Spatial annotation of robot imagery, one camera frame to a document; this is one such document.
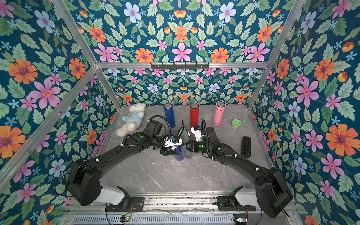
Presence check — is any blue thermos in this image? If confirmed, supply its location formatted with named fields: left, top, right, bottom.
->
left=172, top=146, right=184, bottom=161
left=164, top=103, right=176, bottom=128

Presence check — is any red thermos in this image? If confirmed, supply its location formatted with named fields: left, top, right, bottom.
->
left=190, top=103, right=199, bottom=127

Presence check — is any black hook rail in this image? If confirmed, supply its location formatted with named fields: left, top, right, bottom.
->
left=150, top=62, right=210, bottom=69

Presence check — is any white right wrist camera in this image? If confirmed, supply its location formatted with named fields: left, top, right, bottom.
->
left=190, top=125, right=203, bottom=142

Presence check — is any green round lid container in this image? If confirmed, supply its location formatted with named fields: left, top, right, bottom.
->
left=232, top=119, right=242, bottom=130

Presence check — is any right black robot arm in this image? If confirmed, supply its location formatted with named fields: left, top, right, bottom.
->
left=186, top=126, right=293, bottom=218

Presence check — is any white teddy bear toy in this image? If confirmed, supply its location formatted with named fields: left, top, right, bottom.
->
left=115, top=103, right=146, bottom=137

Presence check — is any grey microfibre cloth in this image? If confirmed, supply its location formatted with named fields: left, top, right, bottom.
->
left=181, top=145, right=193, bottom=159

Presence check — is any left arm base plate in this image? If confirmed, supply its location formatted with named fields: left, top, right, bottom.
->
left=106, top=197, right=145, bottom=212

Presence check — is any pink thermos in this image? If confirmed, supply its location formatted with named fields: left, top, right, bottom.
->
left=213, top=101, right=226, bottom=127

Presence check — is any black oval case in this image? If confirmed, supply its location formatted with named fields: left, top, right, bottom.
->
left=241, top=136, right=252, bottom=158

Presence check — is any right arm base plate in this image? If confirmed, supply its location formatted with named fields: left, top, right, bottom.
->
left=213, top=196, right=256, bottom=212

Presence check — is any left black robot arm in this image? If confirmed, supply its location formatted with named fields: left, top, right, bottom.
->
left=66, top=121, right=182, bottom=206

